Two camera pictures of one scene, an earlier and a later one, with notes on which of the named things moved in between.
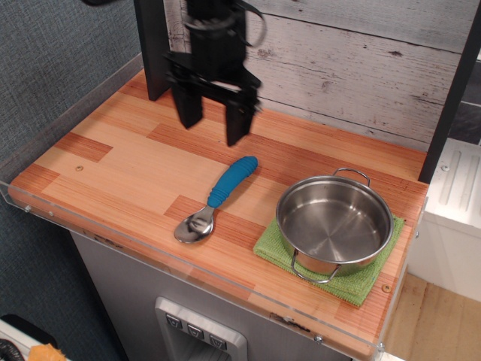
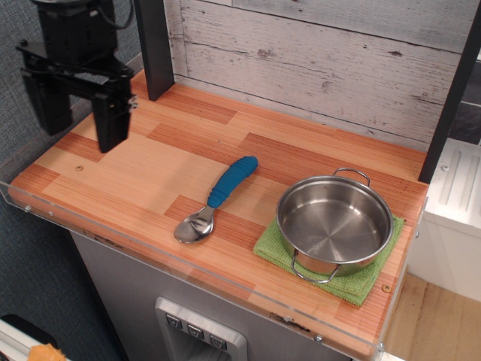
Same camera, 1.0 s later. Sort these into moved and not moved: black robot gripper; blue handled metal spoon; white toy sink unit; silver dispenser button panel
Moved: black robot gripper
Not moved: silver dispenser button panel; blue handled metal spoon; white toy sink unit
